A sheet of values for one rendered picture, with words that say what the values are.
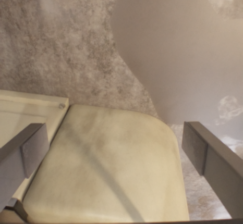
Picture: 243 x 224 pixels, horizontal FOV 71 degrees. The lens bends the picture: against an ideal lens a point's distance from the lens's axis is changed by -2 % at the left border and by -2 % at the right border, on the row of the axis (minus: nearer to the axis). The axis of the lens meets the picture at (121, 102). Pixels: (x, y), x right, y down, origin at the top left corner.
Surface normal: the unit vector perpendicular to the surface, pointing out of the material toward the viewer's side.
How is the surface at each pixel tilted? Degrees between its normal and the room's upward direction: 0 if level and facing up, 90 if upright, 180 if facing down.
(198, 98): 0
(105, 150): 90
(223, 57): 0
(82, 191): 90
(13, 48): 0
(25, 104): 90
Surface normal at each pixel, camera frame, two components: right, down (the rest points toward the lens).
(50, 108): 0.07, -0.77
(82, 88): -0.11, 0.63
